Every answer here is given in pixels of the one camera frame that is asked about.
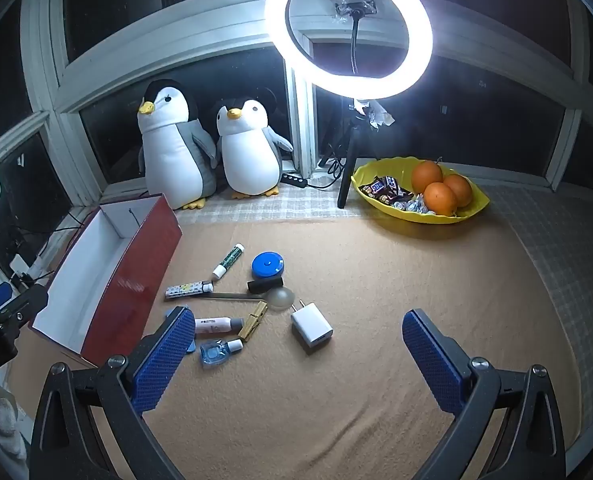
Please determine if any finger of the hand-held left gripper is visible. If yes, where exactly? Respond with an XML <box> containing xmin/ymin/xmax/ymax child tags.
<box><xmin>0</xmin><ymin>284</ymin><xmax>50</xmax><ymax>333</ymax></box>

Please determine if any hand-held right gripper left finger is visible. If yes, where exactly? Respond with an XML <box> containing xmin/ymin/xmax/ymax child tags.
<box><xmin>29</xmin><ymin>305</ymin><xmax>197</xmax><ymax>480</ymax></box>

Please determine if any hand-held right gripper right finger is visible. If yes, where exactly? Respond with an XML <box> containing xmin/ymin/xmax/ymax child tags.
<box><xmin>401</xmin><ymin>308</ymin><xmax>567</xmax><ymax>480</ymax></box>

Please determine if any clear blue bottle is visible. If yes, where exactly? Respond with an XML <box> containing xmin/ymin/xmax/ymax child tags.
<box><xmin>200</xmin><ymin>338</ymin><xmax>244</xmax><ymax>368</ymax></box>

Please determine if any pink bottle with dark cap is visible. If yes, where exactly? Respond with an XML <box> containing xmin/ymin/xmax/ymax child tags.
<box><xmin>194</xmin><ymin>316</ymin><xmax>246</xmax><ymax>335</ymax></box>

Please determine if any white cardboard box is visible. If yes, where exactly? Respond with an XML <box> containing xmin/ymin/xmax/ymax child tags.
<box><xmin>29</xmin><ymin>192</ymin><xmax>184</xmax><ymax>368</ymax></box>

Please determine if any wooden clothespin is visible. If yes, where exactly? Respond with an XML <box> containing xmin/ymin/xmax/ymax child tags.
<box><xmin>237</xmin><ymin>301</ymin><xmax>268</xmax><ymax>343</ymax></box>

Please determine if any green tube with white cap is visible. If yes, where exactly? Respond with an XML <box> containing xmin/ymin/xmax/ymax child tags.
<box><xmin>212</xmin><ymin>243</ymin><xmax>244</xmax><ymax>280</ymax></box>

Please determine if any white charger adapter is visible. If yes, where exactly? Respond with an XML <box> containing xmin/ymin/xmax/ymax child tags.
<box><xmin>290</xmin><ymin>299</ymin><xmax>334</xmax><ymax>356</ymax></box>

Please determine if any grey long-handled spoon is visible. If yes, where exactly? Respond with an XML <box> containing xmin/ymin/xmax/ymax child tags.
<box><xmin>165</xmin><ymin>286</ymin><xmax>296</xmax><ymax>311</ymax></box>

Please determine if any blue round lid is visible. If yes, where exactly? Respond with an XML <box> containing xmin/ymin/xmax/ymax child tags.
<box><xmin>251</xmin><ymin>251</ymin><xmax>286</xmax><ymax>279</ymax></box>

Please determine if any white power strip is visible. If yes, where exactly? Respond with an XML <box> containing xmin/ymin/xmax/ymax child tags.
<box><xmin>9</xmin><ymin>255</ymin><xmax>44</xmax><ymax>286</ymax></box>

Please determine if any white fluffy cloth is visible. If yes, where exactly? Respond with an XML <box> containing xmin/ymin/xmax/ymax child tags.
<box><xmin>0</xmin><ymin>385</ymin><xmax>27</xmax><ymax>461</ymax></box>

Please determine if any patterned white tube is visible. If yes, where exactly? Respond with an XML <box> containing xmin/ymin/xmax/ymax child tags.
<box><xmin>165</xmin><ymin>281</ymin><xmax>214</xmax><ymax>301</ymax></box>

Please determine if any tan blanket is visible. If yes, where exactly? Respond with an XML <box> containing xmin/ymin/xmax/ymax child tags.
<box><xmin>6</xmin><ymin>217</ymin><xmax>585</xmax><ymax>480</ymax></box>

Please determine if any small black cylinder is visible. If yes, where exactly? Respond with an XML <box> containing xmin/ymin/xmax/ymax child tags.
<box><xmin>247</xmin><ymin>277</ymin><xmax>284</xmax><ymax>293</ymax></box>

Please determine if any yellow bowl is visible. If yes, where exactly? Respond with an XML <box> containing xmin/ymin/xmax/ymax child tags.
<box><xmin>351</xmin><ymin>156</ymin><xmax>491</xmax><ymax>223</ymax></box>

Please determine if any orange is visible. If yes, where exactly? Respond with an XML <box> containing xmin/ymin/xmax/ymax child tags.
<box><xmin>423</xmin><ymin>181</ymin><xmax>458</xmax><ymax>215</ymax></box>
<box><xmin>444</xmin><ymin>174</ymin><xmax>473</xmax><ymax>208</ymax></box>
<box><xmin>411</xmin><ymin>160</ymin><xmax>443</xmax><ymax>193</ymax></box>

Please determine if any dark candy bar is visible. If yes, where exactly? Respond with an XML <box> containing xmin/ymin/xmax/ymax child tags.
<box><xmin>359</xmin><ymin>182</ymin><xmax>392</xmax><ymax>202</ymax></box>
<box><xmin>374</xmin><ymin>176</ymin><xmax>413</xmax><ymax>196</ymax></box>

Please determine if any large penguin plush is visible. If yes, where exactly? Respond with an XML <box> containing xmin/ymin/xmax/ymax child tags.
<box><xmin>136</xmin><ymin>79</ymin><xmax>218</xmax><ymax>211</ymax></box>

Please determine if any black tripod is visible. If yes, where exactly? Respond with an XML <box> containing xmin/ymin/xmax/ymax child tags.
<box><xmin>337</xmin><ymin>97</ymin><xmax>395</xmax><ymax>210</ymax></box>

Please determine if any small penguin plush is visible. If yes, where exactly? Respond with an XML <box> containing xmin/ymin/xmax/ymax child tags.
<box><xmin>214</xmin><ymin>97</ymin><xmax>294</xmax><ymax>200</ymax></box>

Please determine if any black ring light cable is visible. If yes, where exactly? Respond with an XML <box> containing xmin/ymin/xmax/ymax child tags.
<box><xmin>307</xmin><ymin>152</ymin><xmax>350</xmax><ymax>191</ymax></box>

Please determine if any white window frame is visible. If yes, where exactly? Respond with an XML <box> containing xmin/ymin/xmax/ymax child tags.
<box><xmin>0</xmin><ymin>0</ymin><xmax>593</xmax><ymax>281</ymax></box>

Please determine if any white ring light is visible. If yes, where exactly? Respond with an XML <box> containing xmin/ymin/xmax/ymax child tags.
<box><xmin>265</xmin><ymin>0</ymin><xmax>434</xmax><ymax>101</ymax></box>

